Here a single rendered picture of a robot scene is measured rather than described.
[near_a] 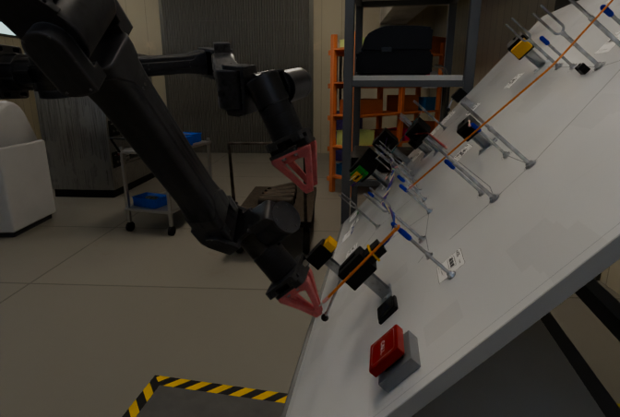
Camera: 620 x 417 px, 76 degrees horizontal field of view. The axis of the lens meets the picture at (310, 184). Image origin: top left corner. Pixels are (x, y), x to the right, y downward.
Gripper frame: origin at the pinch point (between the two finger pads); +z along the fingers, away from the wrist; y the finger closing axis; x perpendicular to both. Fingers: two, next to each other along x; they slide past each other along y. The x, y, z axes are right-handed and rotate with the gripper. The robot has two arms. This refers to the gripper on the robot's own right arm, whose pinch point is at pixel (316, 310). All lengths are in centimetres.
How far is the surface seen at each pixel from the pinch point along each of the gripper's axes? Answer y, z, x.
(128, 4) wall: 737, -496, 204
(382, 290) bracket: -0.7, 3.6, -12.1
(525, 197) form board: -9.8, 0.8, -38.3
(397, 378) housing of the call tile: -23.6, 4.3, -12.5
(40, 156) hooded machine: 304, -202, 258
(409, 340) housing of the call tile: -20.6, 2.9, -15.7
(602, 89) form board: 0, -2, -58
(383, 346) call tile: -20.9, 1.5, -12.8
